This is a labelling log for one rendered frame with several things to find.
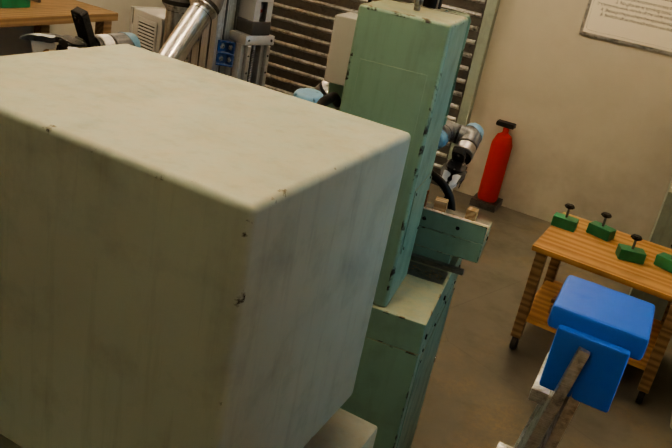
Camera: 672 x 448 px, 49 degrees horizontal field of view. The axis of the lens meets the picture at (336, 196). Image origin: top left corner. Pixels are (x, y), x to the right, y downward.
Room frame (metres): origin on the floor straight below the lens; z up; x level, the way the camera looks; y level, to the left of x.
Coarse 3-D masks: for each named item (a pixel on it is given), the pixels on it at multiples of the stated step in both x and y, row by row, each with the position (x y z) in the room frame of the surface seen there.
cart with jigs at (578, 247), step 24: (576, 216) 3.42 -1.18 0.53; (552, 240) 3.04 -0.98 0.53; (576, 240) 3.09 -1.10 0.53; (600, 240) 3.15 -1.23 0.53; (624, 240) 3.21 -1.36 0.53; (552, 264) 3.38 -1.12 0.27; (576, 264) 2.85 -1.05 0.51; (600, 264) 2.87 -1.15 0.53; (624, 264) 2.92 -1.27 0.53; (648, 264) 2.98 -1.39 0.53; (528, 288) 2.94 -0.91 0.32; (552, 288) 3.29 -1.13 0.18; (648, 288) 2.72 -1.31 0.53; (528, 312) 2.94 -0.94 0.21; (648, 360) 2.72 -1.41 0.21; (648, 384) 2.69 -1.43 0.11
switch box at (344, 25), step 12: (348, 12) 1.82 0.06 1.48; (336, 24) 1.75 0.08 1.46; (348, 24) 1.74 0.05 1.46; (336, 36) 1.74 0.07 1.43; (348, 36) 1.74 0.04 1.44; (336, 48) 1.74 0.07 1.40; (348, 48) 1.73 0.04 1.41; (336, 60) 1.74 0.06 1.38; (348, 60) 1.73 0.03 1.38; (336, 72) 1.74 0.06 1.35
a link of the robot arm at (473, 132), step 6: (462, 126) 2.68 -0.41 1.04; (468, 126) 2.70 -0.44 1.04; (474, 126) 2.68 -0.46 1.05; (480, 126) 2.70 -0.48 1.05; (462, 132) 2.66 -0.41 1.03; (468, 132) 2.66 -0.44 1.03; (474, 132) 2.66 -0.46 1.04; (480, 132) 2.68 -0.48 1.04; (462, 138) 2.64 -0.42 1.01; (468, 138) 2.63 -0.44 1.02; (474, 138) 2.64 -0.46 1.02; (480, 138) 2.66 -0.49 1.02; (474, 144) 2.62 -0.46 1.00
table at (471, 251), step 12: (432, 204) 2.19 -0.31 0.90; (420, 228) 1.99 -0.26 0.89; (420, 240) 1.99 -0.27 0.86; (432, 240) 1.98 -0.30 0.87; (444, 240) 1.97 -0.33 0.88; (456, 240) 1.96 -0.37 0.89; (444, 252) 1.97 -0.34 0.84; (456, 252) 1.96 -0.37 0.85; (468, 252) 1.95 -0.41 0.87; (480, 252) 1.94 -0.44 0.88
